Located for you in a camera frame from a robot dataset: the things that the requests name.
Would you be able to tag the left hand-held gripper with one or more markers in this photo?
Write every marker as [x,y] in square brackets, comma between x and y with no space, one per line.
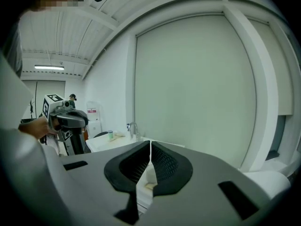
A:
[48,107]

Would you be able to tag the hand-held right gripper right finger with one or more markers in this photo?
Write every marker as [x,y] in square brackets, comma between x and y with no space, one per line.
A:
[200,196]

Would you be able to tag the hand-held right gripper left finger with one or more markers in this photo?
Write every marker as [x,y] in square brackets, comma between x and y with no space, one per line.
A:
[94,185]

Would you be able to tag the beige cloth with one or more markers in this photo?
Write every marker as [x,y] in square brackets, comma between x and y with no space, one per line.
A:
[118,135]

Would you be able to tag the person's left forearm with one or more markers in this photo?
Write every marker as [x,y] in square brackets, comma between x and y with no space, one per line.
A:
[26,129]

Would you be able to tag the person's left hand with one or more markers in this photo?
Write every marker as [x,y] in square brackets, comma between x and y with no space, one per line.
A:
[42,127]

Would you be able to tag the white water dispenser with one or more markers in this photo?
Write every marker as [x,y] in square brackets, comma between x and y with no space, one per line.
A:
[94,116]

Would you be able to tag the green bottle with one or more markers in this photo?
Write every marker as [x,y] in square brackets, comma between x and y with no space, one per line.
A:
[110,135]

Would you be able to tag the black stand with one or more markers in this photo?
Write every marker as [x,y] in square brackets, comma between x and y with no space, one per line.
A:
[33,102]

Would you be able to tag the ceiling tube lamp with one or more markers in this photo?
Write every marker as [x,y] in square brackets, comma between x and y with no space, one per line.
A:
[49,67]

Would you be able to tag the chrome faucet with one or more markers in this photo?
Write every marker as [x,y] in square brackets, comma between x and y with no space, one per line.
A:
[134,128]

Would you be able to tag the person's grey t-shirt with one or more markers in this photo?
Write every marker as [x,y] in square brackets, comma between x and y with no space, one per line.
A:
[15,55]

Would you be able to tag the dark window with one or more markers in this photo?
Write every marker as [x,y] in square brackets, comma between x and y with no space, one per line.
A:
[277,135]

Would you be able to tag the wide pale roller blind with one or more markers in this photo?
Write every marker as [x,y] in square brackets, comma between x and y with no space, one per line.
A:
[195,91]

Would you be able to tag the narrow pale roller blind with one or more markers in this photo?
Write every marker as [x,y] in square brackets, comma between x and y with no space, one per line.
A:
[277,67]

